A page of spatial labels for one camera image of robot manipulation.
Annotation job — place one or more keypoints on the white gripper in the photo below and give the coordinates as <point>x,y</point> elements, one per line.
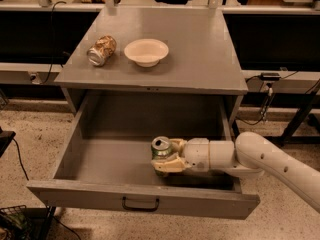
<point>196,154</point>

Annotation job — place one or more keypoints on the green soda can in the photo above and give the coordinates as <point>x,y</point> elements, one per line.
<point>162,149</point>

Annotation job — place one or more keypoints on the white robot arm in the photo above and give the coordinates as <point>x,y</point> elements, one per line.
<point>250,155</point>

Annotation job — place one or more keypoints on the grey open top drawer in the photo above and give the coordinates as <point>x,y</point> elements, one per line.
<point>107,155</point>

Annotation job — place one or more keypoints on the brown crushed soda can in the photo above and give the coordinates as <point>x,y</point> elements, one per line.
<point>101,50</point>

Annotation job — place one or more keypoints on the grey cabinet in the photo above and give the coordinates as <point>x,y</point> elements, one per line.
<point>201,58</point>

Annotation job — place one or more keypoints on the white bowl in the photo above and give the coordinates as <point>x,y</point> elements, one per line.
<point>146,52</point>

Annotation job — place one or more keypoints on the black power adapter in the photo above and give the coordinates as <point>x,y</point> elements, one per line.
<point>269,76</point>

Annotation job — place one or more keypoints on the black drawer handle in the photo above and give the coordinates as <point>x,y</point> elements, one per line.
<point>140,205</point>

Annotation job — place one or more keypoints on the black wire basket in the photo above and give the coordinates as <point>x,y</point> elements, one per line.
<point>14,224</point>

